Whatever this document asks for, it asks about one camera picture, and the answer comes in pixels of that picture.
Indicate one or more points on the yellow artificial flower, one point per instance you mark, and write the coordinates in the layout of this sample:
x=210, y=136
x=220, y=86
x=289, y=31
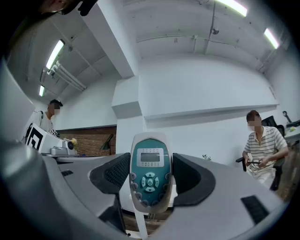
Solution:
x=73, y=141

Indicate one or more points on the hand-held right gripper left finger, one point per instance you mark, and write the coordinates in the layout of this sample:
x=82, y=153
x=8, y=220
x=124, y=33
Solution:
x=93, y=187

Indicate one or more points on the black desk lamp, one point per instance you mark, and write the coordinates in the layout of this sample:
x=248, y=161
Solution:
x=106, y=145

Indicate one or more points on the white ceiling camera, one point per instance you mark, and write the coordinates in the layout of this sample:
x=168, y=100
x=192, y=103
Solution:
x=215, y=31

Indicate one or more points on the black head-mounted camera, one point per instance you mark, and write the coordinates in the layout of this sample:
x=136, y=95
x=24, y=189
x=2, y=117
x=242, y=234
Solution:
x=87, y=7

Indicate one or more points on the white ceiling pipes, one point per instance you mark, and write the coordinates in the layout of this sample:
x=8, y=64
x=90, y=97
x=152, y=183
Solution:
x=68, y=76

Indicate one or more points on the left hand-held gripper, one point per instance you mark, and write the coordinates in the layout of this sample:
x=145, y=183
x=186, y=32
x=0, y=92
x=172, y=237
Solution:
x=44, y=138

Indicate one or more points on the person's face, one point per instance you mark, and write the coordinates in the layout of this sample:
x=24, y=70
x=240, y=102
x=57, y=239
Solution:
x=52, y=5

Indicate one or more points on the blue white flower pot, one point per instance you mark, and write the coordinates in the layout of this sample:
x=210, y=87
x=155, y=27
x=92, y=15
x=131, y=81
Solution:
x=206, y=157

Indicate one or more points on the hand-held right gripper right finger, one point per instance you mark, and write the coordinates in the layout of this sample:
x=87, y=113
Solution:
x=211, y=211

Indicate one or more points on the black office chair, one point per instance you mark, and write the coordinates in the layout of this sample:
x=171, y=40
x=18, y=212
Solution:
x=279, y=164

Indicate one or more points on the ceiling tube light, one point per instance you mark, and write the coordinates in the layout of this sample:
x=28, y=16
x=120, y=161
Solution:
x=234, y=6
x=271, y=38
x=41, y=90
x=55, y=54

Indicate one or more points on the teal handheld device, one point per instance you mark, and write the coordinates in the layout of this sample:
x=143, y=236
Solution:
x=150, y=168

